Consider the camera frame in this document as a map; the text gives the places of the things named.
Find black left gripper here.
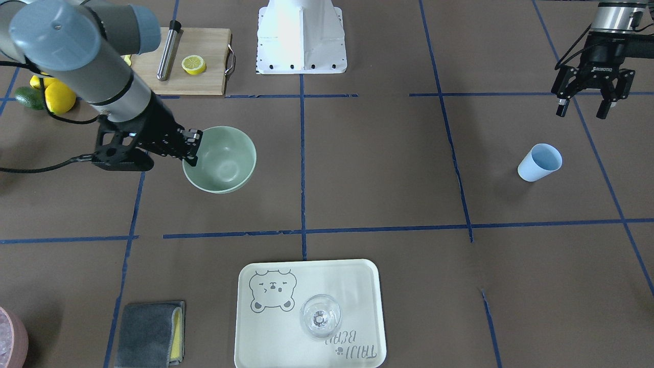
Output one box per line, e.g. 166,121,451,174
551,31,653,119

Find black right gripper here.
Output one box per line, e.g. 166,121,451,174
92,93,203,171

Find green ceramic bowl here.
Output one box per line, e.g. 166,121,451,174
182,126,258,195

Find light blue plastic cup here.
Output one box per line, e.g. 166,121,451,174
517,144,563,182

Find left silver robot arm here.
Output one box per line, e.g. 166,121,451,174
551,1,653,119

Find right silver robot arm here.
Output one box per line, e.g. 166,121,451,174
2,1,202,171

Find halved lemon slice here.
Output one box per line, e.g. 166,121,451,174
181,55,206,75

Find wooden cutting board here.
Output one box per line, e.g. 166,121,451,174
130,27,235,96

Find yellow lemon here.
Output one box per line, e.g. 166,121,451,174
44,81,77,115
30,75,58,90

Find green lime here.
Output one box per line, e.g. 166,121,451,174
14,86,45,111

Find grey folded cloth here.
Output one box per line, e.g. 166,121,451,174
114,300,186,367

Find clear wine glass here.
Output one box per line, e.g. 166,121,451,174
300,294,342,339

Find cream bear serving tray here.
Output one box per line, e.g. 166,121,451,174
234,259,387,367

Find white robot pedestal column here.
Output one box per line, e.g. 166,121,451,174
255,1,348,75

